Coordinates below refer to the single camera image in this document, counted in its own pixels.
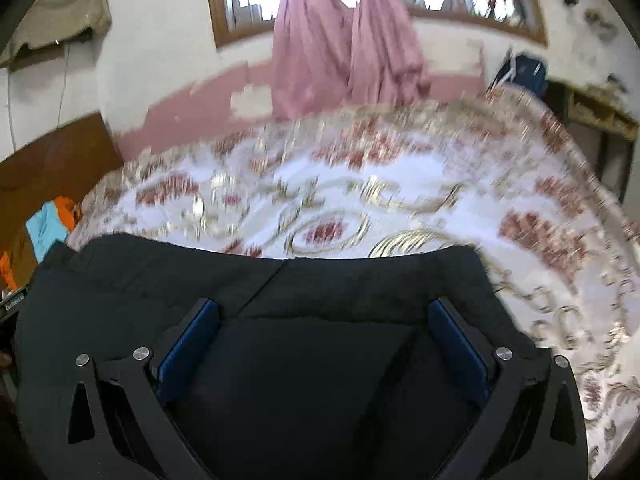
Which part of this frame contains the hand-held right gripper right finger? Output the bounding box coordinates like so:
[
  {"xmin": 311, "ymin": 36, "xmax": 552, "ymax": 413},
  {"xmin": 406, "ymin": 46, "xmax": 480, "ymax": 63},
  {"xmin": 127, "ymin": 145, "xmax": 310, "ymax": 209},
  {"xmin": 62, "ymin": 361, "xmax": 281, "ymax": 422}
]
[{"xmin": 427, "ymin": 297, "xmax": 588, "ymax": 480}]

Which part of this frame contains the wooden shelf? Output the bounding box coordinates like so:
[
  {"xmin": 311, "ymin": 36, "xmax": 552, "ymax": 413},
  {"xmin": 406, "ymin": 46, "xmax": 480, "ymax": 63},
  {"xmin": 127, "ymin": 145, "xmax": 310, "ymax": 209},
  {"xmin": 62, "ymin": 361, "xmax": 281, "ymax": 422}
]
[{"xmin": 545, "ymin": 80, "xmax": 640, "ymax": 206}]

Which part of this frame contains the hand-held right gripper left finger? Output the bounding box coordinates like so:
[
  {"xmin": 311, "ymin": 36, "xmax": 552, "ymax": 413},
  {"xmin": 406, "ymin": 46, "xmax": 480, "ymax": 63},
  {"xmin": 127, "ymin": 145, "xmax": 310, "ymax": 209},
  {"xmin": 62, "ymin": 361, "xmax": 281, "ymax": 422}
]
[{"xmin": 60, "ymin": 298, "xmax": 220, "ymax": 480}]

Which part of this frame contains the floral bedspread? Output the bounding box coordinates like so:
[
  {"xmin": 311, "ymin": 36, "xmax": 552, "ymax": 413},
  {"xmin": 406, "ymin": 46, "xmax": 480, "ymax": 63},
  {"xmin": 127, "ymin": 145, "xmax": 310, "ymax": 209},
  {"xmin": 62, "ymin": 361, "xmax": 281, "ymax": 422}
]
[{"xmin": 65, "ymin": 82, "xmax": 640, "ymax": 478}]

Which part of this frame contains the wooden headboard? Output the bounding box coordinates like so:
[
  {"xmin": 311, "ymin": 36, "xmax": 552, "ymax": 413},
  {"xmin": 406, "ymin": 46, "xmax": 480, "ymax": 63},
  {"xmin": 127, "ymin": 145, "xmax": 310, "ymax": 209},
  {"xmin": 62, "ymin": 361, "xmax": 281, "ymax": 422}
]
[{"xmin": 0, "ymin": 112, "xmax": 126, "ymax": 291}]

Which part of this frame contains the blue bag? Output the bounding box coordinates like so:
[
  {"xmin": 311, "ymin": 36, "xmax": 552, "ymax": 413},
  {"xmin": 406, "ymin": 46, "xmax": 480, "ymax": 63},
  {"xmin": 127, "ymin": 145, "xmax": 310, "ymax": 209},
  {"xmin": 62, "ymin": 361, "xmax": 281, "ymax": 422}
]
[{"xmin": 492, "ymin": 52, "xmax": 548, "ymax": 98}]

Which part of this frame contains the large black garment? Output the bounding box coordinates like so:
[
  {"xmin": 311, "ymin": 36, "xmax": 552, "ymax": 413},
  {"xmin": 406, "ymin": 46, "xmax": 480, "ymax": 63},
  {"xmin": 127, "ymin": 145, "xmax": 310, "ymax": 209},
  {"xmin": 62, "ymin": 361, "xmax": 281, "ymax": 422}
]
[{"xmin": 12, "ymin": 232, "xmax": 553, "ymax": 480}]

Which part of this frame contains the pink curtain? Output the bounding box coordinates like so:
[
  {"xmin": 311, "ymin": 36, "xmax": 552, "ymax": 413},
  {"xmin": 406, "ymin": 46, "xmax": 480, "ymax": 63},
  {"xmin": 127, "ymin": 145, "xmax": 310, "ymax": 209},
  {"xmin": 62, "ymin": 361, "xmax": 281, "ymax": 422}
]
[
  {"xmin": 347, "ymin": 0, "xmax": 432, "ymax": 107},
  {"xmin": 271, "ymin": 0, "xmax": 362, "ymax": 122}
]

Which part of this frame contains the beige cloth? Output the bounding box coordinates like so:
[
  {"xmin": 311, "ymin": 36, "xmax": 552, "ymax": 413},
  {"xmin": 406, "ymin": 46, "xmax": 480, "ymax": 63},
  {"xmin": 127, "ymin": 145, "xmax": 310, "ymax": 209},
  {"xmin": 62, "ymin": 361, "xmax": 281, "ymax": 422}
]
[{"xmin": 0, "ymin": 0, "xmax": 113, "ymax": 68}]

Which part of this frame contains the thin wall cable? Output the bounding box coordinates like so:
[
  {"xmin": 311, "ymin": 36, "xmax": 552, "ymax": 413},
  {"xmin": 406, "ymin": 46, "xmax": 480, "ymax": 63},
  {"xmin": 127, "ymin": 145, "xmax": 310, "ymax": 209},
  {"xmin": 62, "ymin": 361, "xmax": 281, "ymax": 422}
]
[{"xmin": 55, "ymin": 42, "xmax": 69, "ymax": 128}]

